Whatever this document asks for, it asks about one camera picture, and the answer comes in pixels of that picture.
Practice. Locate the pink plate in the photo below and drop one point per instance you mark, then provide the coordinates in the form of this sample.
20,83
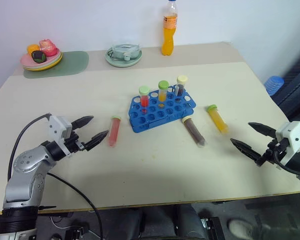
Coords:
27,61

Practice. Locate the pink toy peach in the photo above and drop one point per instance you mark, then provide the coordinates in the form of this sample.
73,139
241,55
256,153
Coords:
48,47

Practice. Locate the red liquid tube green cap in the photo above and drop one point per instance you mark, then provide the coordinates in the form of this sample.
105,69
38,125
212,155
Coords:
114,131
144,98

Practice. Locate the black box under table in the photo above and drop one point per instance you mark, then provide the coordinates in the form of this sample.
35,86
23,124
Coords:
212,228

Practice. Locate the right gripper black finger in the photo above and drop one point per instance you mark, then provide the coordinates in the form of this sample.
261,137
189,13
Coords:
246,150
263,130

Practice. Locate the brown liquid tube cream cap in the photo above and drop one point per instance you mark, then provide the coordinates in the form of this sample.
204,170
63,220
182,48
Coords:
181,86
193,131

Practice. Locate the pale green plate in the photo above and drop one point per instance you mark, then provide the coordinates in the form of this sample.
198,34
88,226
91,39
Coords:
123,63

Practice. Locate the orange liquid tube green cap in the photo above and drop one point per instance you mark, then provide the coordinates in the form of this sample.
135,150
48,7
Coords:
218,120
162,91

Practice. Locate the white shoe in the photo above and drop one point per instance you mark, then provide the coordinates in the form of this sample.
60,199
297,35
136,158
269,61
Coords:
240,227

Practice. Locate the dark grey rounded shape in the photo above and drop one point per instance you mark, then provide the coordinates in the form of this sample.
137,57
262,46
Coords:
191,221
155,222

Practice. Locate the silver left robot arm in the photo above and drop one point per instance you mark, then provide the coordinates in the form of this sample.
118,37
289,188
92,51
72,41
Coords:
22,180

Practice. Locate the orange soda bottle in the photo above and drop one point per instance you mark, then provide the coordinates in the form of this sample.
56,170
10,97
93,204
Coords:
168,37

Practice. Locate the orange toy fruit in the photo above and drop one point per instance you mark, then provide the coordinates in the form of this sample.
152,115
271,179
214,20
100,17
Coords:
32,48

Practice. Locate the yellow plate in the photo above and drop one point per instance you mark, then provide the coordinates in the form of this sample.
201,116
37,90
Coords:
57,62

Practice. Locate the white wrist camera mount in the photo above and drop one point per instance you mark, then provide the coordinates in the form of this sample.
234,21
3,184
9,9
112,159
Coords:
291,135
57,127

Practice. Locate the blue water jug cap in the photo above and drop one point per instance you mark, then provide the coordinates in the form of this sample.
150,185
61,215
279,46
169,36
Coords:
273,85

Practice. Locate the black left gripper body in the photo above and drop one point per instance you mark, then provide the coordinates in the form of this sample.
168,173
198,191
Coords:
73,143

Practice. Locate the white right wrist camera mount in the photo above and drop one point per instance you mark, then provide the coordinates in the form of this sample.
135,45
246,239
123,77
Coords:
291,135

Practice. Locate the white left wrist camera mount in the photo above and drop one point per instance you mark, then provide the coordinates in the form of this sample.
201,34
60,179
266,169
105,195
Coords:
57,127

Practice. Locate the blue test tube rack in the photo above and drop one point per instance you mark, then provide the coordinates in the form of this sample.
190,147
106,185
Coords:
165,117

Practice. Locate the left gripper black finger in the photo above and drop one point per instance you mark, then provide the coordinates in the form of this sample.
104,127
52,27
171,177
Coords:
82,121
96,140

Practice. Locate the black chair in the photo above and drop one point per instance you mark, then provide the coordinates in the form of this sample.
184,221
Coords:
296,85

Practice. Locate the green placemat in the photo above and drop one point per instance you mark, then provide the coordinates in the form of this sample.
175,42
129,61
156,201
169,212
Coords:
73,63

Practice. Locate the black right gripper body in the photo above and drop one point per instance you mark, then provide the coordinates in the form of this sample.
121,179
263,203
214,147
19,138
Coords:
273,152

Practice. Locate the dark purple toy mangosteen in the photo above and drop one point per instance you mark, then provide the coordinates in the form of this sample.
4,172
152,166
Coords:
38,56

